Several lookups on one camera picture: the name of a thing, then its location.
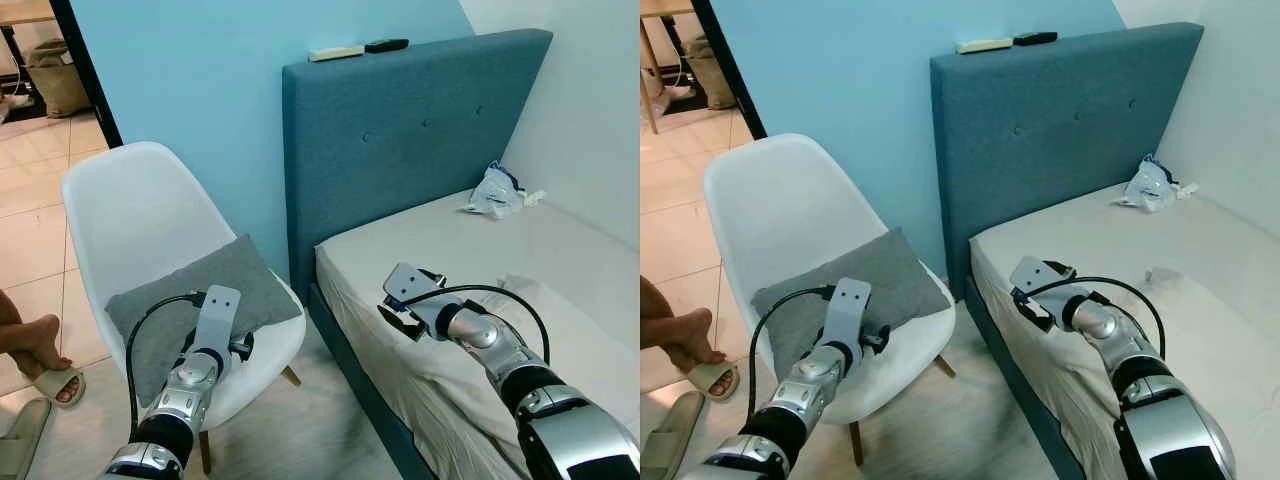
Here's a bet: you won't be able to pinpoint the crumpled clear plastic bag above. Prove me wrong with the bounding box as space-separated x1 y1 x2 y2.
1118 155 1199 213
462 162 547 220

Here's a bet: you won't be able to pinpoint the grey fabric pillow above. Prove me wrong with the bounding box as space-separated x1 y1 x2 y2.
752 227 952 386
104 234 303 409

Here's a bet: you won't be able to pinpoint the black door frame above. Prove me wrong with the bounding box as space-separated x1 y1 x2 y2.
50 0 123 149
690 0 768 141

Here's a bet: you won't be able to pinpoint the white plastic shell chair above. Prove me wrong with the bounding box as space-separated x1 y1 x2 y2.
62 141 307 476
703 133 956 466

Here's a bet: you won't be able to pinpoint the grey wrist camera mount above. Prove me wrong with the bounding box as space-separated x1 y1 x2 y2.
193 285 243 356
1009 256 1071 306
383 263 446 313
822 278 873 351

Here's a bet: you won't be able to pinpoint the wooden table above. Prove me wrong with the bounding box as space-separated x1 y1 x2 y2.
0 0 56 101
640 0 698 135

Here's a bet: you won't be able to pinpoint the beige rubber slipper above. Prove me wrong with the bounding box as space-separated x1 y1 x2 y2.
683 360 741 403
0 398 53 480
640 390 706 480
28 365 87 408

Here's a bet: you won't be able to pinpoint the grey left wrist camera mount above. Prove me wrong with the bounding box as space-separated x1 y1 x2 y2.
193 285 243 356
822 278 873 351

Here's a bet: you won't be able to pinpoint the brown woven bag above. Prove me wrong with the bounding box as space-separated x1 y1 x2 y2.
683 38 738 111
25 38 91 119

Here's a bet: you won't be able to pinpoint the barefoot person in black shorts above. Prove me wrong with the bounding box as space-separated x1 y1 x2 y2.
0 290 73 381
640 275 721 369

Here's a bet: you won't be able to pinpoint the cream fabric pillow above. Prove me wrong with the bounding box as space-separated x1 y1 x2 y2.
395 272 641 480
1050 265 1280 480

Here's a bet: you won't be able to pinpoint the mattress with cream sheet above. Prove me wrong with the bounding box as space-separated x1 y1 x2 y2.
968 178 1280 480
314 185 641 480

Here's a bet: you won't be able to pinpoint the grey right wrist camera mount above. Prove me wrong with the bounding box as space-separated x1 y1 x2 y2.
1009 256 1071 306
383 263 446 313

